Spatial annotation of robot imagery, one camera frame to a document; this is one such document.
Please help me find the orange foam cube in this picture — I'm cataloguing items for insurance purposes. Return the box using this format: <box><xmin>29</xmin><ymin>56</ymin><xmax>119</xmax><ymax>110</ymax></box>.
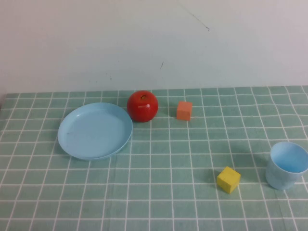
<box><xmin>176</xmin><ymin>101</ymin><xmax>193</xmax><ymax>121</ymax></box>

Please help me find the light blue plastic plate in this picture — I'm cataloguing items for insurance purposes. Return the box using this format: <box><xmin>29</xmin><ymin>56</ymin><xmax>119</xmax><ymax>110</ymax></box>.
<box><xmin>57</xmin><ymin>102</ymin><xmax>134</xmax><ymax>161</ymax></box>

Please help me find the green checked tablecloth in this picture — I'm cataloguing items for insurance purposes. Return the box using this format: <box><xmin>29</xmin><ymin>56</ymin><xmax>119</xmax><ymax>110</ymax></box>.
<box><xmin>0</xmin><ymin>86</ymin><xmax>308</xmax><ymax>231</ymax></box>

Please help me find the red toy apple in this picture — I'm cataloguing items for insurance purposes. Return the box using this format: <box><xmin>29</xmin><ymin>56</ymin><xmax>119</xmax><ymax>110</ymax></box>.
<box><xmin>127</xmin><ymin>90</ymin><xmax>159</xmax><ymax>123</ymax></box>

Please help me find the light blue plastic cup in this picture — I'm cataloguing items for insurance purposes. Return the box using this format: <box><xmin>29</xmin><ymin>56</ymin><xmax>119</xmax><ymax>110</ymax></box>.
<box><xmin>265</xmin><ymin>141</ymin><xmax>308</xmax><ymax>191</ymax></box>

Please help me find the yellow foam cube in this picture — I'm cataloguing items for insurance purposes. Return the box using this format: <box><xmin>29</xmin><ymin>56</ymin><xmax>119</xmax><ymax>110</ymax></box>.
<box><xmin>216</xmin><ymin>166</ymin><xmax>242</xmax><ymax>194</ymax></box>

